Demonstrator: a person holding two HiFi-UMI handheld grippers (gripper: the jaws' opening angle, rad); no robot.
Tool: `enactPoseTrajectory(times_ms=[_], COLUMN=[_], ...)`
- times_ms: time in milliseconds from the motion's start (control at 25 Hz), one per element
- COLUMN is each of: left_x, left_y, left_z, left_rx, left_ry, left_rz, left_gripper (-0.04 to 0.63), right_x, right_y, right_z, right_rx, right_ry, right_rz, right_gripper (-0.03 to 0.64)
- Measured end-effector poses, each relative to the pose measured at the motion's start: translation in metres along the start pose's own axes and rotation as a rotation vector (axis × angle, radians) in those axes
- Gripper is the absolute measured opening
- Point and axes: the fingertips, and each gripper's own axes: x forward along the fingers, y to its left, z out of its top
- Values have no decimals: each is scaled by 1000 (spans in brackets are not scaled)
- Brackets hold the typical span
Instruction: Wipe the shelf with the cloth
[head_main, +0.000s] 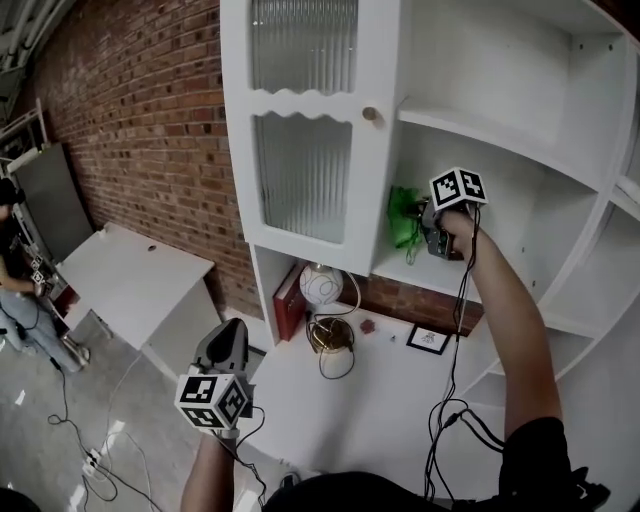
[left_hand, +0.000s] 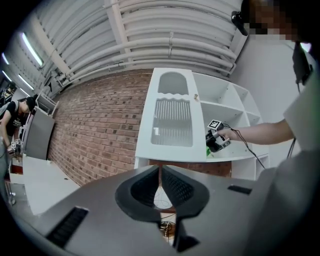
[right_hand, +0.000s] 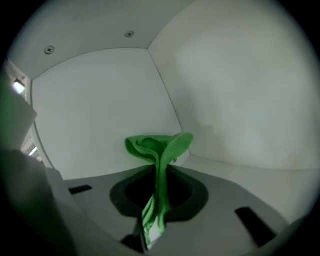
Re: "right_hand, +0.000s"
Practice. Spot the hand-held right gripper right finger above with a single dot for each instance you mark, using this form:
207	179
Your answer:
200	200

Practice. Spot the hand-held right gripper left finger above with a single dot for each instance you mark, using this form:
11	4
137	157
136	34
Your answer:
120	200

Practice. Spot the green cloth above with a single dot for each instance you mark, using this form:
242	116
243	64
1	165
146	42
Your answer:
162	155

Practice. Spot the white shelf cabinet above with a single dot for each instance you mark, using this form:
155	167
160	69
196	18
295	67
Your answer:
100	105

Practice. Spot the metal screw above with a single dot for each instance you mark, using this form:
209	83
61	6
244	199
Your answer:
49	50
129	34

